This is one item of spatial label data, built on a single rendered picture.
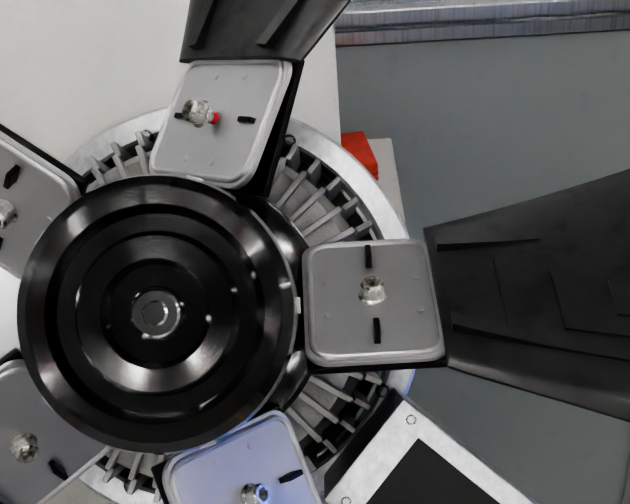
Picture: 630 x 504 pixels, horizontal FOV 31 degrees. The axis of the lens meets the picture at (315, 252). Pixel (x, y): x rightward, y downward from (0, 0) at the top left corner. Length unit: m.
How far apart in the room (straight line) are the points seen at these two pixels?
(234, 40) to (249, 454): 0.20
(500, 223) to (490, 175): 0.79
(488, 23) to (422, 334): 0.78
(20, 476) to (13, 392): 0.06
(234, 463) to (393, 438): 0.12
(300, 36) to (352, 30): 0.74
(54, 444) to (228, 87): 0.19
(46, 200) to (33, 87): 0.26
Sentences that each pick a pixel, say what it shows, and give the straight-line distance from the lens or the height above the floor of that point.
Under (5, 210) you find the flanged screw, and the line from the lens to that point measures 0.56.
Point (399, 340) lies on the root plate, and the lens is 0.52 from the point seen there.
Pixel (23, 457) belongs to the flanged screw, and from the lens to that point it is 0.56.
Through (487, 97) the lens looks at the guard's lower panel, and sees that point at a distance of 1.31.
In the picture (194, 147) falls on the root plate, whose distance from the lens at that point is 0.56.
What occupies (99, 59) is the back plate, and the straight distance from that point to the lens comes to 0.79.
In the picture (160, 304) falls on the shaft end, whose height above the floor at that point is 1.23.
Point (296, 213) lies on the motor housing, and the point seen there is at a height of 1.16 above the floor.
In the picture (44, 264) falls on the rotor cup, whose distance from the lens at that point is 0.49.
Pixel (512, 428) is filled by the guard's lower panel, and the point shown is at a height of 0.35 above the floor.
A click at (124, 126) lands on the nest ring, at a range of 0.74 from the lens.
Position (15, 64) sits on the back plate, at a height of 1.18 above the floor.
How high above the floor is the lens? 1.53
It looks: 37 degrees down
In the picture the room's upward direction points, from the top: 3 degrees counter-clockwise
